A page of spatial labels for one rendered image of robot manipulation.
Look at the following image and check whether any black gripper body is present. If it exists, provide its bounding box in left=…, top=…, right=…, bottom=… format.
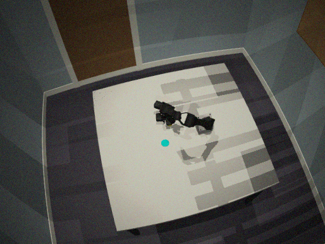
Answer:
left=156, top=113, right=169, bottom=121

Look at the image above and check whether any cyan circle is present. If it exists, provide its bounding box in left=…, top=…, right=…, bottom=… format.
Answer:
left=161, top=140, right=169, bottom=147

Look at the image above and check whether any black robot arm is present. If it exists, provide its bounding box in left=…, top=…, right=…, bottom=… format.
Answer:
left=154, top=101, right=215, bottom=130

